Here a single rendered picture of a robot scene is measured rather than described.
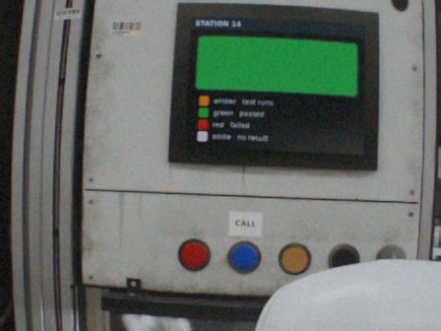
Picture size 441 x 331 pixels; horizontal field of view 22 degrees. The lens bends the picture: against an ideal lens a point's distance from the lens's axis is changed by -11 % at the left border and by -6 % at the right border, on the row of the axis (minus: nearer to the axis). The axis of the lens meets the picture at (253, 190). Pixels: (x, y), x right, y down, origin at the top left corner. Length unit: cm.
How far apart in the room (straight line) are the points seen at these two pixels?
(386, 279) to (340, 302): 4
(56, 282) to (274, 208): 30
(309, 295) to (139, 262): 61
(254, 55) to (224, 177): 15
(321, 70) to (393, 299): 62
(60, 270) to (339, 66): 44
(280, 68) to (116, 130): 21
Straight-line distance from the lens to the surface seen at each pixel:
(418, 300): 84
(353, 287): 86
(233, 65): 141
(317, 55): 142
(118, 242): 147
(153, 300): 143
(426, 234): 148
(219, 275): 146
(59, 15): 147
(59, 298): 151
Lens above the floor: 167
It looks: 7 degrees down
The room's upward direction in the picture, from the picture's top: 2 degrees clockwise
